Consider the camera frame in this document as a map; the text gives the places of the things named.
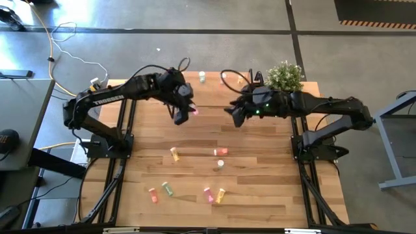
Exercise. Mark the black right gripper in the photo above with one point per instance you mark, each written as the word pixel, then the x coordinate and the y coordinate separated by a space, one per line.
pixel 265 102

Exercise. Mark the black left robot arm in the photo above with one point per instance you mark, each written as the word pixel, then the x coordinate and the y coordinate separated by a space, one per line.
pixel 107 97

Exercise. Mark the potted green artificial plant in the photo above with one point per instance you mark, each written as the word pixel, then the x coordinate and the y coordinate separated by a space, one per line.
pixel 284 76

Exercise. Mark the black hazard-striped floor mat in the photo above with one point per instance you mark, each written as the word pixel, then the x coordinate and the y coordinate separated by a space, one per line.
pixel 373 9

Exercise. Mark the pink medicine bottle white cap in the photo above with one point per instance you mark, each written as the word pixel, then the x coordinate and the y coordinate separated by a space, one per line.
pixel 195 111
pixel 208 195

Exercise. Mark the grey desk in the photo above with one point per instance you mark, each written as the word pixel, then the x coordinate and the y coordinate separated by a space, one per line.
pixel 22 107

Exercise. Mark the teal medicine bottle white cap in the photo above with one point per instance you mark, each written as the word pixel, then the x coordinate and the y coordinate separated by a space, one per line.
pixel 201 77
pixel 220 163

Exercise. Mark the black flat device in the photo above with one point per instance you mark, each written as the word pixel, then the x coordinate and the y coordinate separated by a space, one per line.
pixel 16 73

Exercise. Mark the black bulky object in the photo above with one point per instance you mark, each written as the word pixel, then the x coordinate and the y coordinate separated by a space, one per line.
pixel 11 18

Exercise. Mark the white yellow plug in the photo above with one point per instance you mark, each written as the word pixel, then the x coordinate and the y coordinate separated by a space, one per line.
pixel 95 83

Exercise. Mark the green medicine bottle white cap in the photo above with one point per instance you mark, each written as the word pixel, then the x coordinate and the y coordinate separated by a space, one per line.
pixel 167 189

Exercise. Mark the blue-grey metal table frame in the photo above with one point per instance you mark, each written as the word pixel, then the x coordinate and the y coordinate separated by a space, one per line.
pixel 390 146

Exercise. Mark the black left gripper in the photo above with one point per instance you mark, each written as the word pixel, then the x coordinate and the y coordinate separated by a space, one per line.
pixel 185 96

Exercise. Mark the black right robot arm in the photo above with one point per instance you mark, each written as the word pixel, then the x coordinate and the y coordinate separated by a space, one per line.
pixel 325 104

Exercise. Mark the yellow medicine bottle white cap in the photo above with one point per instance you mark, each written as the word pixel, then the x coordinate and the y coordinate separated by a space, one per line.
pixel 220 196
pixel 175 154

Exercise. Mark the black round object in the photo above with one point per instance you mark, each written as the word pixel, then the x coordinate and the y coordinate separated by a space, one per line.
pixel 8 141

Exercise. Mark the black floor tape line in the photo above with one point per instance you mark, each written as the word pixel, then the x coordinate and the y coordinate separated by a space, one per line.
pixel 162 31
pixel 294 42

